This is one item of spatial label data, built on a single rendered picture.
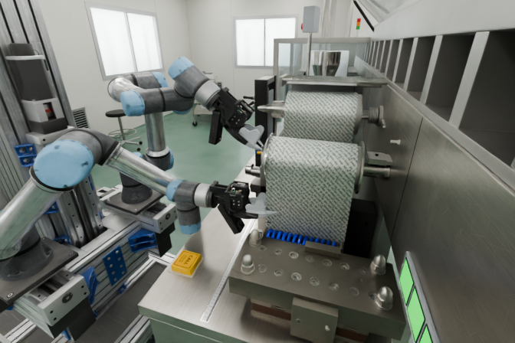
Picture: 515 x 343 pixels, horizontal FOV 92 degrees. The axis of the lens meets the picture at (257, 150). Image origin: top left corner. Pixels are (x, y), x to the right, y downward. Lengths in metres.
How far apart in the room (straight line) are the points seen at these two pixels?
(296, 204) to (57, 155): 0.64
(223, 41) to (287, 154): 6.16
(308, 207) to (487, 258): 0.48
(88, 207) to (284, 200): 0.97
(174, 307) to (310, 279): 0.38
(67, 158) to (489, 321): 0.82
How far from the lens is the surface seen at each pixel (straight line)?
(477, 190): 0.37
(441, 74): 0.57
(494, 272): 0.34
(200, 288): 0.86
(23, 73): 1.22
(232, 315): 0.80
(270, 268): 0.71
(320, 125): 0.88
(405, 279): 0.55
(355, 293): 0.71
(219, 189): 0.78
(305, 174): 0.69
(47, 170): 0.82
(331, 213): 0.75
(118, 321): 1.77
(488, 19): 0.43
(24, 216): 0.95
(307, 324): 0.71
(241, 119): 0.72
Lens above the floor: 1.56
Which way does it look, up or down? 23 degrees down
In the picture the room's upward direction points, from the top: straight up
